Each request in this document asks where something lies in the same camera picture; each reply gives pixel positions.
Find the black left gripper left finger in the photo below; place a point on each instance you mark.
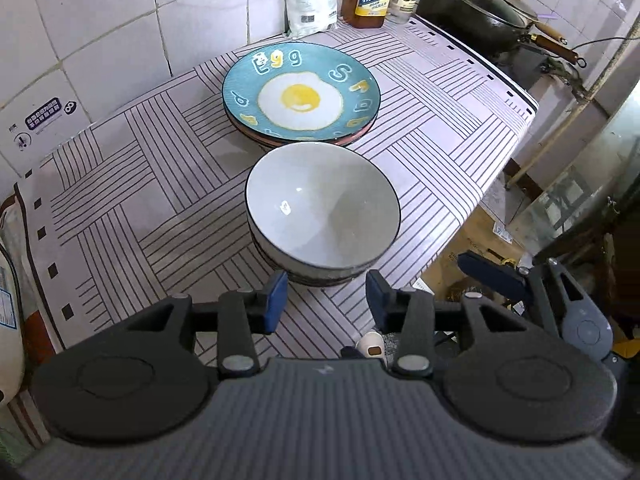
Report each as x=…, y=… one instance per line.
x=241, y=315

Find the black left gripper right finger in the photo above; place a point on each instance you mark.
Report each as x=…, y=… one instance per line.
x=410, y=314

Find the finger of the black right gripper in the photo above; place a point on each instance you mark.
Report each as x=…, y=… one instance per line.
x=504, y=279

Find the blue fried egg plate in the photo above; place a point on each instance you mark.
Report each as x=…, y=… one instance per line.
x=296, y=89

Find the white ribbed bowl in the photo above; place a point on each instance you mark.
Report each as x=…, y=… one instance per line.
x=265, y=247
x=312, y=282

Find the red striped cloth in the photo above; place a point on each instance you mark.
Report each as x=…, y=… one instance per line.
x=22, y=428

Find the white rice cooker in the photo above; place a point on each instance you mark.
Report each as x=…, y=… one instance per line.
x=12, y=352

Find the black wok with lid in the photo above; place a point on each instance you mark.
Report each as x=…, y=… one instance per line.
x=493, y=27

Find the white salt bag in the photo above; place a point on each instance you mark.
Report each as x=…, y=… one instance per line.
x=307, y=17

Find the blue wall sticker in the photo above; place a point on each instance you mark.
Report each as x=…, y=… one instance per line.
x=43, y=114

